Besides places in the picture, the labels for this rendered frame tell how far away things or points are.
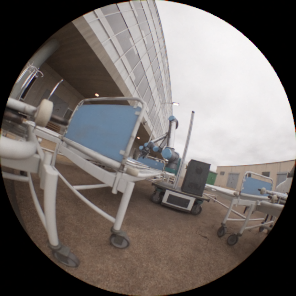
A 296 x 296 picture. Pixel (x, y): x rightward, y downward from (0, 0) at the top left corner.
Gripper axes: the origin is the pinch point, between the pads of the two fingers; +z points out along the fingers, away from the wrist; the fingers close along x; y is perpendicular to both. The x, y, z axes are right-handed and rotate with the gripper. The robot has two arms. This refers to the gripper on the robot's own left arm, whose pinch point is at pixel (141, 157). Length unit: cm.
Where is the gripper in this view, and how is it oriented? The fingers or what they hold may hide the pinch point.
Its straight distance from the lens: 181.7
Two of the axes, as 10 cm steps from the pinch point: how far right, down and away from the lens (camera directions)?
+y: -6.7, -5.7, 4.8
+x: -4.7, -1.8, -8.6
